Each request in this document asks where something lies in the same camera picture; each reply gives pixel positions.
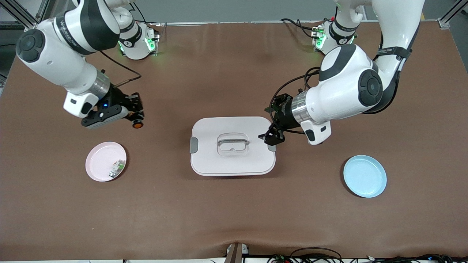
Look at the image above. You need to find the white lidded storage box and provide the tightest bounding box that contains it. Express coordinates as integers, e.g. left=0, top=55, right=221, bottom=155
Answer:
left=189, top=116, right=277, bottom=177

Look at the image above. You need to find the pink round plate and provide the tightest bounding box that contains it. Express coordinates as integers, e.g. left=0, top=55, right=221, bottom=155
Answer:
left=85, top=141, right=127, bottom=182

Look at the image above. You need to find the small green white component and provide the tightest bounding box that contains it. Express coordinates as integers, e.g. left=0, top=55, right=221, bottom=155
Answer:
left=109, top=159, right=125, bottom=179

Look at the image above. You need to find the brown table mat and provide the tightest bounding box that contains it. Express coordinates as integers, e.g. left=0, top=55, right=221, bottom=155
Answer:
left=0, top=21, right=468, bottom=260

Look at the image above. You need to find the light blue round plate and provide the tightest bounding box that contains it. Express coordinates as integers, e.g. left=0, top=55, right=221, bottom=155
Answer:
left=343, top=155, right=387, bottom=198

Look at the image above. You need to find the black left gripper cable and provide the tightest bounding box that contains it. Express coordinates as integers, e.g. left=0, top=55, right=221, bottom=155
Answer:
left=269, top=67, right=321, bottom=134

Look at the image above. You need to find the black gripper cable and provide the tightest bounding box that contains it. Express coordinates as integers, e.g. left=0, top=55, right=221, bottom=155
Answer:
left=269, top=67, right=321, bottom=134
left=99, top=51, right=142, bottom=89

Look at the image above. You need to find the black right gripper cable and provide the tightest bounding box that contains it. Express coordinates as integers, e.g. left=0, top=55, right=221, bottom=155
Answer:
left=99, top=51, right=142, bottom=89

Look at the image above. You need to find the grey box lid handle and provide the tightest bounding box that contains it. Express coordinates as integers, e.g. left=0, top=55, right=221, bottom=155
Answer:
left=218, top=138, right=249, bottom=146

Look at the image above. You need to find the black left base cable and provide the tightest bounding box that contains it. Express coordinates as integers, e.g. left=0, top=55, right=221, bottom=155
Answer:
left=280, top=18, right=322, bottom=40

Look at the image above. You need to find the silver table edge rail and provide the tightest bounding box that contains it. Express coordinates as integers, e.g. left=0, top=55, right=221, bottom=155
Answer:
left=139, top=21, right=439, bottom=28

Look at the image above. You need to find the black looped cable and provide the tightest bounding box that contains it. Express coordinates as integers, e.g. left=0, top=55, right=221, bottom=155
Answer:
left=291, top=247, right=343, bottom=263

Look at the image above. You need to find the brown camera mount post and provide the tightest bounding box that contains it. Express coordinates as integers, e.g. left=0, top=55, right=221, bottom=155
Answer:
left=225, top=242, right=250, bottom=263

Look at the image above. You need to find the aluminium frame profile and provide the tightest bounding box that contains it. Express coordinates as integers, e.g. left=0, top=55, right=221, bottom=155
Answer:
left=4, top=0, right=50, bottom=33
left=437, top=0, right=468, bottom=30

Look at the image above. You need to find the tangled cable bundle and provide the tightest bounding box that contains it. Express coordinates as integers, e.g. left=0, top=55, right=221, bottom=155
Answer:
left=267, top=254, right=468, bottom=263

